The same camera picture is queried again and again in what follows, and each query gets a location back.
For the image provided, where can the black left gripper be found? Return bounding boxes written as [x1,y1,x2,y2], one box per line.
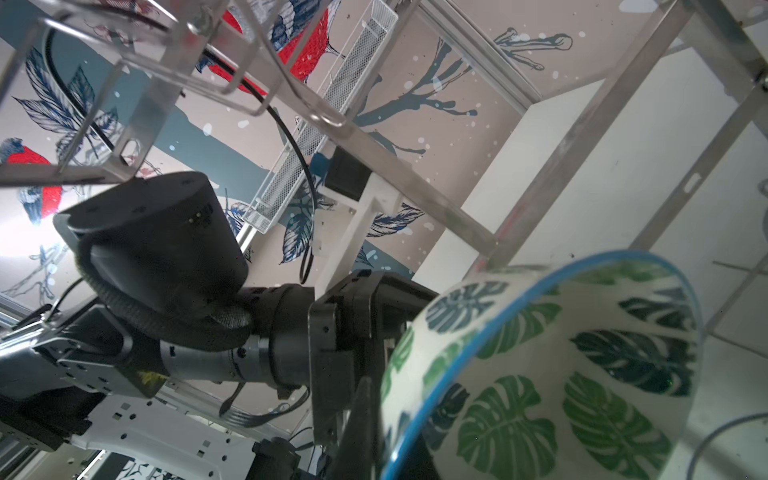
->
[308,270,437,447]

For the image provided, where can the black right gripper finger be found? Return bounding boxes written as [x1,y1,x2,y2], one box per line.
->
[332,376,381,479]

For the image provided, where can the green leaf pattern bowl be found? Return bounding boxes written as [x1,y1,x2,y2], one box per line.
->
[379,250,703,479]

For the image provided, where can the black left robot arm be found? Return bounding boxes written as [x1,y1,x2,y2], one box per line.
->
[1,172,435,479]

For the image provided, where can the silver two-tier dish rack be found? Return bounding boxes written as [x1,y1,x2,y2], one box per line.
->
[1,1,767,315]

